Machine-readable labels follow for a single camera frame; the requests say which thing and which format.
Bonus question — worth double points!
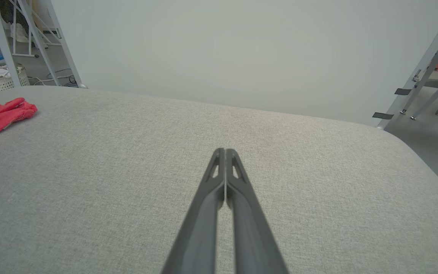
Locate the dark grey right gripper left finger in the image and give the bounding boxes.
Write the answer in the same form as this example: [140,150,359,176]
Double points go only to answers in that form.
[161,148,225,274]

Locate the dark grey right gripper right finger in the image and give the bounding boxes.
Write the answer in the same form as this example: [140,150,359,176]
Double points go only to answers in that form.
[226,148,290,274]

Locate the grey fabric sofa cushion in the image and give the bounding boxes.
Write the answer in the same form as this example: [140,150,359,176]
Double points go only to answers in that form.
[0,86,438,274]

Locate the pale partition panel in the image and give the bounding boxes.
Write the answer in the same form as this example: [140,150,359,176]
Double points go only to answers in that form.
[50,0,438,126]

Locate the black floor cable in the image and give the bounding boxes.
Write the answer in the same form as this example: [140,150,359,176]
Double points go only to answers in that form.
[44,68,78,86]

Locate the white floor cable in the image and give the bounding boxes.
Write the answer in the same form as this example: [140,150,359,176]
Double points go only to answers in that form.
[29,74,76,87]

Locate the pale metal frame leg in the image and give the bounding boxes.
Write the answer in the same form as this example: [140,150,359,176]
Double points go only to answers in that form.
[0,0,22,88]

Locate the white wire rack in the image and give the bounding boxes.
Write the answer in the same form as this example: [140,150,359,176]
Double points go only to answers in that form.
[10,0,63,58]

